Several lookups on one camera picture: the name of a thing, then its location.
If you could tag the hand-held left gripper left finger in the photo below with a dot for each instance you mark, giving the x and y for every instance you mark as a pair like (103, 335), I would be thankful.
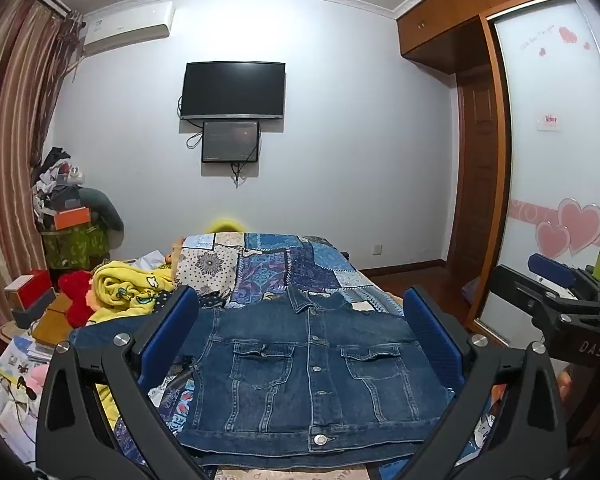
(177, 320)

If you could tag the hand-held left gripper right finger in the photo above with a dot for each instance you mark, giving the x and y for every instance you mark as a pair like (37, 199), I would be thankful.
(432, 330)

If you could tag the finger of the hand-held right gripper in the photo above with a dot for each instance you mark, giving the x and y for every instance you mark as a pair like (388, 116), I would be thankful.
(512, 286)
(550, 266)

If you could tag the blue denim jacket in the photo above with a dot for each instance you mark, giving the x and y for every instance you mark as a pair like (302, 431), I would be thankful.
(300, 375)

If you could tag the pile of mixed clothes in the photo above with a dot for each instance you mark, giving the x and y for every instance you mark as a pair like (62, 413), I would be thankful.
(55, 180)

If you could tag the navy dotted cloth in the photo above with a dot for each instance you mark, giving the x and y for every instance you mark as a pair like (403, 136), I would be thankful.
(212, 301)

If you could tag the purple cloth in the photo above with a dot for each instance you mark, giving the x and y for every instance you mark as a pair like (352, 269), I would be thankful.
(472, 290)

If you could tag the yellow cartoon blanket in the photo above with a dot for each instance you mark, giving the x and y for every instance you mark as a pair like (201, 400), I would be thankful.
(125, 290)

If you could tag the white crumpled cloth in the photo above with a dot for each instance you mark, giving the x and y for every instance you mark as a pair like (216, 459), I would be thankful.
(147, 260)

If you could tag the white heart-print wardrobe door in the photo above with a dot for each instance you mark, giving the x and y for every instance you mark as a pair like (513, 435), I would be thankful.
(545, 175)

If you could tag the red plush toy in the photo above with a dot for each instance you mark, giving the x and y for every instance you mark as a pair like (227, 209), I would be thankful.
(75, 300)

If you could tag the yellow fluffy object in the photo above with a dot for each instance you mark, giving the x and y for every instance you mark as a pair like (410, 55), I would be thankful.
(224, 225)

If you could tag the brown wooden door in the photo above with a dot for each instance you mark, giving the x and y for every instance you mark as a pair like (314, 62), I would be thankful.
(475, 170)

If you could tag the brown cardboard box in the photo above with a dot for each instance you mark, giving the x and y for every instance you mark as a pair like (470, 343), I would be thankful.
(50, 322)

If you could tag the green patterned cloth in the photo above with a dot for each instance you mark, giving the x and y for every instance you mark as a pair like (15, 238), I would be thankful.
(72, 247)

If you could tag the grey plush toy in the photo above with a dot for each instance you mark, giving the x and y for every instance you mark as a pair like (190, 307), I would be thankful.
(102, 210)

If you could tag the patchwork patterned bedspread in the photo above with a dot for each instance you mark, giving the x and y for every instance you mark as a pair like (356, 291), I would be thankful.
(300, 265)

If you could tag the orange box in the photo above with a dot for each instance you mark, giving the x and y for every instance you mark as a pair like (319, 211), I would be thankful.
(72, 217)

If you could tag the pink soft object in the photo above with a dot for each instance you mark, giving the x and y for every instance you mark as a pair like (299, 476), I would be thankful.
(37, 377)

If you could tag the red and white box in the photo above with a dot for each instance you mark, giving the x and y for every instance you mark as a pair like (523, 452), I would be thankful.
(27, 290)

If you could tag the pile of printed papers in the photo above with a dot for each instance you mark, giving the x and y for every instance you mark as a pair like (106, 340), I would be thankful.
(20, 355)

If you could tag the wooden overhead cabinet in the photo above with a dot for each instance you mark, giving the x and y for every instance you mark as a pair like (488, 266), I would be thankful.
(445, 25)

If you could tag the striped brown curtain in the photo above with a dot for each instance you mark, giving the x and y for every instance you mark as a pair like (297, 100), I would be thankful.
(10, 110)

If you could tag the white air conditioner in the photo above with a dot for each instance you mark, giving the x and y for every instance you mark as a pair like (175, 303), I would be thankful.
(125, 27)

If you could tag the white wall socket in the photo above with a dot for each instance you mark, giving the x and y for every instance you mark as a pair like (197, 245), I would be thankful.
(378, 250)

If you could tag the small black wall monitor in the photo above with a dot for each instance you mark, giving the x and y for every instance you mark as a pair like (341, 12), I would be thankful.
(230, 141)

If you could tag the wall-mounted black television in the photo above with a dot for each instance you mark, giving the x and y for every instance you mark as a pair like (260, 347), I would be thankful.
(232, 90)

